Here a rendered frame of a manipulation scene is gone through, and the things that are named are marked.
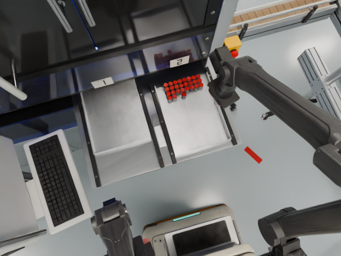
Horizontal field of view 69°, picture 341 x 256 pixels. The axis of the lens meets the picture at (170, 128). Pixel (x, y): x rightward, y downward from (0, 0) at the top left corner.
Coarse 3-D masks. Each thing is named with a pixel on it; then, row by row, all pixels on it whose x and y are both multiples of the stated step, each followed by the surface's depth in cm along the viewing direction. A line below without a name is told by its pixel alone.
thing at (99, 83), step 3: (105, 78) 102; (108, 78) 103; (111, 78) 103; (96, 81) 102; (99, 81) 103; (102, 81) 103; (105, 81) 104; (108, 81) 105; (111, 81) 106; (93, 84) 104; (96, 84) 104; (99, 84) 105; (102, 84) 106; (108, 84) 107; (96, 87) 107
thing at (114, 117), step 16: (128, 80) 120; (80, 96) 114; (96, 96) 118; (112, 96) 118; (128, 96) 118; (96, 112) 116; (112, 112) 116; (128, 112) 116; (96, 128) 114; (112, 128) 114; (128, 128) 114; (144, 128) 114; (96, 144) 112; (112, 144) 112; (128, 144) 110
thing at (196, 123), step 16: (208, 80) 119; (160, 96) 118; (192, 96) 118; (208, 96) 118; (176, 112) 116; (192, 112) 116; (208, 112) 116; (176, 128) 114; (192, 128) 114; (208, 128) 114; (224, 128) 114; (176, 144) 112; (192, 144) 112; (208, 144) 112
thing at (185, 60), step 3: (183, 57) 105; (186, 57) 106; (171, 60) 104; (174, 60) 105; (180, 60) 107; (183, 60) 107; (186, 60) 108; (171, 63) 107; (174, 63) 108; (183, 63) 110; (171, 66) 109; (174, 66) 110
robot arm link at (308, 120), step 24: (240, 72) 61; (264, 72) 59; (264, 96) 55; (288, 96) 50; (288, 120) 50; (312, 120) 44; (336, 120) 43; (312, 144) 45; (336, 144) 40; (336, 168) 38
